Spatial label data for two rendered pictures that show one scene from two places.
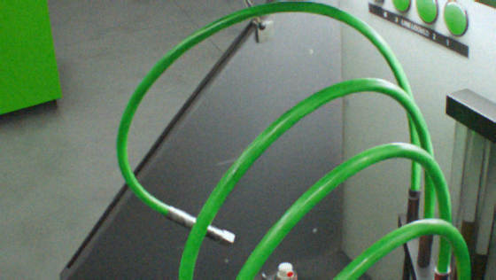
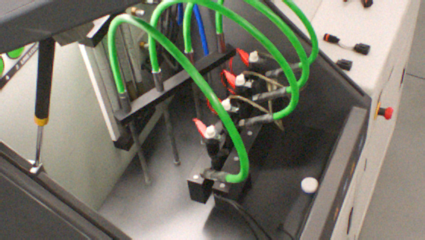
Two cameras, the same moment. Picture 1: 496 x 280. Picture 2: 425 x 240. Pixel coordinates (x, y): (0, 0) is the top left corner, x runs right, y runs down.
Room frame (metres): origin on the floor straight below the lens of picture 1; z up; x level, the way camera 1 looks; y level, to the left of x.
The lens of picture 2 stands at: (1.12, 0.63, 2.02)
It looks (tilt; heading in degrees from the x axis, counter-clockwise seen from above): 48 degrees down; 235
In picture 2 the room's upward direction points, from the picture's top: 9 degrees counter-clockwise
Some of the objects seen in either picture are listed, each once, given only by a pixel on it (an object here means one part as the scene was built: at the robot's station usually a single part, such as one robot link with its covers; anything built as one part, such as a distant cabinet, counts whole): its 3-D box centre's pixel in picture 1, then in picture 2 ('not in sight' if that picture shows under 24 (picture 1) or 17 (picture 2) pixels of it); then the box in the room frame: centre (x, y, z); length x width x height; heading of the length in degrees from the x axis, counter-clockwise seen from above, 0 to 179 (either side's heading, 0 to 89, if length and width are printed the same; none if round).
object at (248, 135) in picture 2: not in sight; (238, 150); (0.55, -0.08, 0.91); 0.34 x 0.10 x 0.15; 24
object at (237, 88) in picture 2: not in sight; (247, 114); (0.51, -0.08, 1.00); 0.05 x 0.03 x 0.21; 114
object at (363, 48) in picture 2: not in sight; (346, 42); (0.17, -0.08, 0.99); 0.12 x 0.02 x 0.02; 105
